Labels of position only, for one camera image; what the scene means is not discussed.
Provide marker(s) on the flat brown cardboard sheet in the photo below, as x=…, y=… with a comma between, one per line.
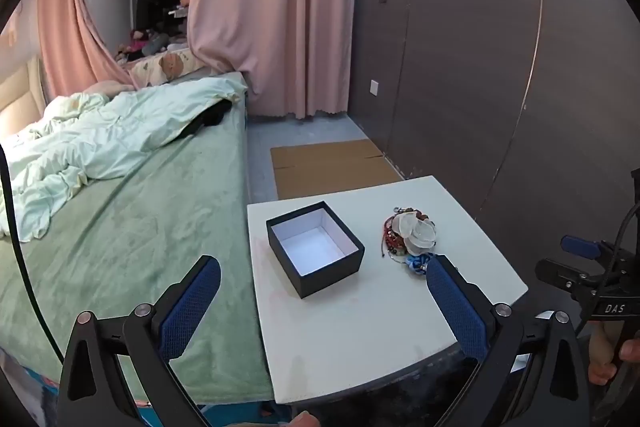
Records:
x=330, y=169

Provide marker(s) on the white translucent flower hair clip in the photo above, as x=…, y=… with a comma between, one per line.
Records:
x=420, y=232

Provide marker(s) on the beige headboard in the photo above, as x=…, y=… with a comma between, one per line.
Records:
x=20, y=102

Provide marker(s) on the black cloth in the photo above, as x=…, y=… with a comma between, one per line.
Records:
x=212, y=117

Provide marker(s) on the person's left hand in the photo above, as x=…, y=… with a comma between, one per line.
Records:
x=305, y=420

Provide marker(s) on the pale green duvet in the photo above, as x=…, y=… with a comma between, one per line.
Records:
x=100, y=142

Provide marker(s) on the printed cream pillow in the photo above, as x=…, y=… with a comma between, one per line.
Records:
x=165, y=67

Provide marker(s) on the narrow pink curtain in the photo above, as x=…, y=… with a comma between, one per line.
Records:
x=75, y=37

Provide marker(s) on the white wall socket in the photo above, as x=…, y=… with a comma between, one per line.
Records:
x=374, y=87

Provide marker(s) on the green bed blanket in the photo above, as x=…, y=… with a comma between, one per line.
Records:
x=140, y=247

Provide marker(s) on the wide pink curtain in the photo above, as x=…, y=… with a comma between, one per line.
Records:
x=280, y=7

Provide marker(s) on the pile of plush toys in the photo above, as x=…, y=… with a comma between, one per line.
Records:
x=140, y=44

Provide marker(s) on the person's right hand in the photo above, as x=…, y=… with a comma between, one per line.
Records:
x=602, y=347

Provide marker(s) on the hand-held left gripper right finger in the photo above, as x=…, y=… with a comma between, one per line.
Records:
x=457, y=307

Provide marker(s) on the black jewelry box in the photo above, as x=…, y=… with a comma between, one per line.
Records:
x=325, y=277

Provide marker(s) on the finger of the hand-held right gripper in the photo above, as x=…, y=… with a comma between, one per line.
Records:
x=580, y=247
x=557, y=273

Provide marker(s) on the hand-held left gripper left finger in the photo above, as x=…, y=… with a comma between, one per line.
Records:
x=190, y=302

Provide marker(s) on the blue patterned bed sheet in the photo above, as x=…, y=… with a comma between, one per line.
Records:
x=25, y=387

